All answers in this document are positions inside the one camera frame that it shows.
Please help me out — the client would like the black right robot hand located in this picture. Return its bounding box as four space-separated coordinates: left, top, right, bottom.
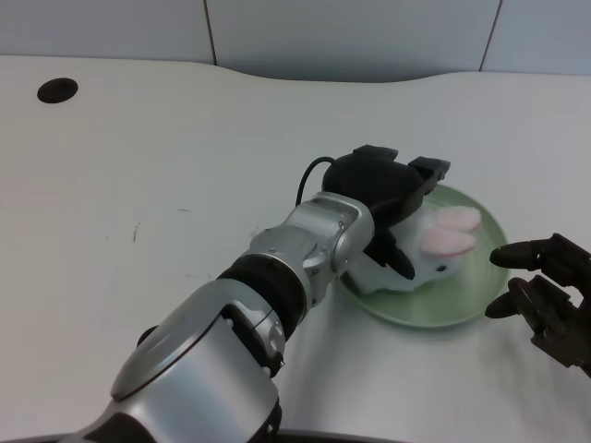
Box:
484 233 591 376

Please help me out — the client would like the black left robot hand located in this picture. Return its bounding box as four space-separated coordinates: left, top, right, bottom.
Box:
320 144 452 281

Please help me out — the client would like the white plush rabbit doll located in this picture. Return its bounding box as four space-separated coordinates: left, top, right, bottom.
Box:
346 206 483 295

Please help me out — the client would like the green round plate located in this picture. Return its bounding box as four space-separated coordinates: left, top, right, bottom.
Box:
335 184 511 329

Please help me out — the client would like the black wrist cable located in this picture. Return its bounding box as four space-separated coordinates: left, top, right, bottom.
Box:
295 157 337 205

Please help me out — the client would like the black round cable grommet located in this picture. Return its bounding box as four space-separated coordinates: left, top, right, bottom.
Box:
36 78 79 104

